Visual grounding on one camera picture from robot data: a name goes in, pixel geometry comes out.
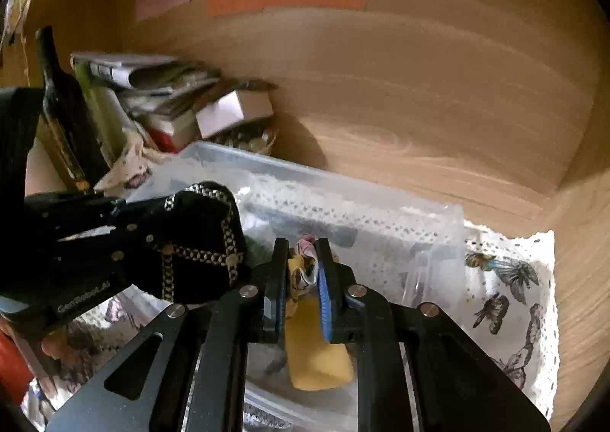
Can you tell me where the red book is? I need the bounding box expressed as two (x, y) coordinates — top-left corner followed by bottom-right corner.
(143, 115), (202, 155)

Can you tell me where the white butterfly print lace mat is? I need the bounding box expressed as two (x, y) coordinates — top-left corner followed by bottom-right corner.
(26, 220), (559, 432)

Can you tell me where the white lace cloth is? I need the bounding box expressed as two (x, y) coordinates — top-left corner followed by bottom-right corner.
(236, 172), (456, 273)

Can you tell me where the stack of papers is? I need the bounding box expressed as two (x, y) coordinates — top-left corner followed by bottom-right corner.
(71, 52), (278, 120)

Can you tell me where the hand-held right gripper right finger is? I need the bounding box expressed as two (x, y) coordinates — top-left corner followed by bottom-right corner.
(315, 238), (552, 432)

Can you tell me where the small white box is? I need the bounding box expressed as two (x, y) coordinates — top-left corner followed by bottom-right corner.
(195, 90), (276, 140)

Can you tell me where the black cloth with checkered trim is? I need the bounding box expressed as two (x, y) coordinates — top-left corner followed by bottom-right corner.
(117, 181), (252, 305)

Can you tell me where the clear plastic storage box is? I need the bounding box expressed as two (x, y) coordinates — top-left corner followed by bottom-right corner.
(128, 141), (469, 432)

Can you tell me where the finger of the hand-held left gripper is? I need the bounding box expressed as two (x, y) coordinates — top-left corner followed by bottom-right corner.
(111, 236), (240, 276)
(109, 198), (178, 238)

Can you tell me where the dark glass bottle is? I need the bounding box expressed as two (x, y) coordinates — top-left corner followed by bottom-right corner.
(35, 26), (111, 191)

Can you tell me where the olive green box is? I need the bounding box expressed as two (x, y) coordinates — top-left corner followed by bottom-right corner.
(73, 64), (130, 168)

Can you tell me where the cream patterned cloth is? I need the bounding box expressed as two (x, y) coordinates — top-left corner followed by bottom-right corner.
(93, 120), (178, 200)

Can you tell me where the person's left hand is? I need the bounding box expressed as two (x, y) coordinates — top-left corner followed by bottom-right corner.
(41, 328), (73, 359)

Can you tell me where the yellow patterned cloth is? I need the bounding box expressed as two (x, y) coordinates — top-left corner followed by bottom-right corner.
(283, 234), (356, 391)

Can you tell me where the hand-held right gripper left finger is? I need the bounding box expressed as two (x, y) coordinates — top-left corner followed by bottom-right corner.
(45, 238), (291, 432)

